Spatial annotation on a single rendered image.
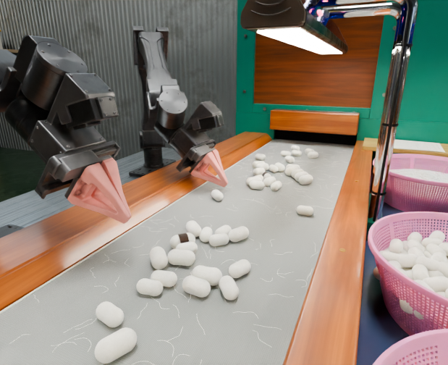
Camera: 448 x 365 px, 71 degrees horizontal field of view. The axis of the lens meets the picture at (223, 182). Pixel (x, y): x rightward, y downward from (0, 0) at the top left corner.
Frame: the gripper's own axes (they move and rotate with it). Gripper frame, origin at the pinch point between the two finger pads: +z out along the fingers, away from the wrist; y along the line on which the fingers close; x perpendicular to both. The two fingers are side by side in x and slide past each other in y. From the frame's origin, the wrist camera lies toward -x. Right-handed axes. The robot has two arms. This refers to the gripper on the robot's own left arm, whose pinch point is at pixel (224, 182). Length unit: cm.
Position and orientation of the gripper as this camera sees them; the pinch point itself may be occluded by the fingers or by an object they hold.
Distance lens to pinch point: 69.3
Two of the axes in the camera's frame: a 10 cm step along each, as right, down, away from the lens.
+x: -5.8, 6.3, 5.1
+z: 6.9, 7.1, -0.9
